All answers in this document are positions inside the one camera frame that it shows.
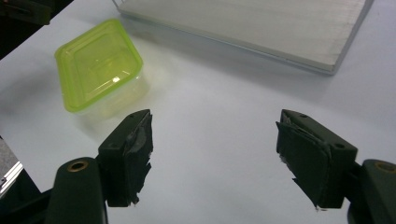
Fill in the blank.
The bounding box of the aluminium rail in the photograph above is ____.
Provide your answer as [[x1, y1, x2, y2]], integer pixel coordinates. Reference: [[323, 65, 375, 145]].
[[0, 136, 25, 199]]

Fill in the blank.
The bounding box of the yellow-green lidded plastic container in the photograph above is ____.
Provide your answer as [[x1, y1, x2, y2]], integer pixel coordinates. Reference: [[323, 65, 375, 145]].
[[54, 18, 151, 123]]

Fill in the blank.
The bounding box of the white wire storage rack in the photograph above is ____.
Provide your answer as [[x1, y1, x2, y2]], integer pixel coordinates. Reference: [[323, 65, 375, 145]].
[[111, 0, 376, 77]]

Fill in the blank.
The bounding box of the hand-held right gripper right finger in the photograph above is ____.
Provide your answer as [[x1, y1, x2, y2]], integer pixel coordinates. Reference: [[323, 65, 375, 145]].
[[275, 108, 360, 210]]

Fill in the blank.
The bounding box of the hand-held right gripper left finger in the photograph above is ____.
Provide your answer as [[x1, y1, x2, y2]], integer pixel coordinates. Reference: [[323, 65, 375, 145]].
[[97, 108, 154, 208]]

